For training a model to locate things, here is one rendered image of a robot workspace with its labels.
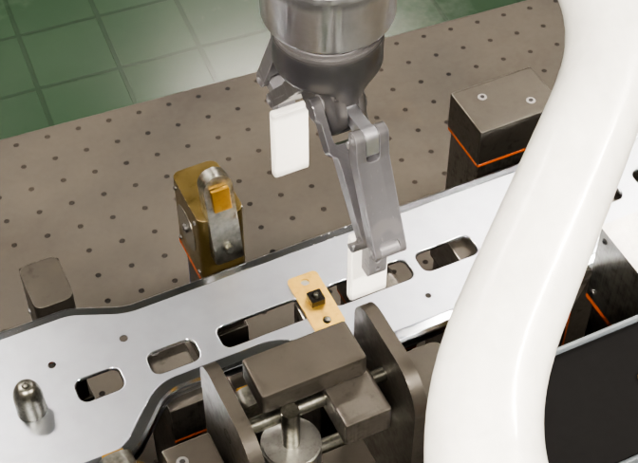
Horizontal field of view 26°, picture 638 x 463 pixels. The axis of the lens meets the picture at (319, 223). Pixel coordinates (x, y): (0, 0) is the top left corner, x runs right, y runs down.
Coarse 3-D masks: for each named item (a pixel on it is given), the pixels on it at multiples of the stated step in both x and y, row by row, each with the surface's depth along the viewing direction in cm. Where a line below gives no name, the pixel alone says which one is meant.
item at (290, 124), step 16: (272, 112) 105; (288, 112) 105; (304, 112) 106; (272, 128) 106; (288, 128) 107; (304, 128) 107; (272, 144) 107; (288, 144) 108; (304, 144) 109; (272, 160) 109; (288, 160) 109; (304, 160) 110
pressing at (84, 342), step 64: (448, 192) 170; (320, 256) 163; (64, 320) 157; (128, 320) 157; (192, 320) 157; (448, 320) 157; (0, 384) 151; (64, 384) 151; (128, 384) 151; (192, 384) 152; (0, 448) 146; (64, 448) 146; (128, 448) 146
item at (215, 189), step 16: (208, 176) 158; (224, 176) 158; (208, 192) 158; (224, 192) 158; (208, 208) 159; (224, 208) 159; (208, 224) 161; (224, 224) 162; (224, 240) 163; (240, 240) 164; (224, 256) 164; (240, 256) 165
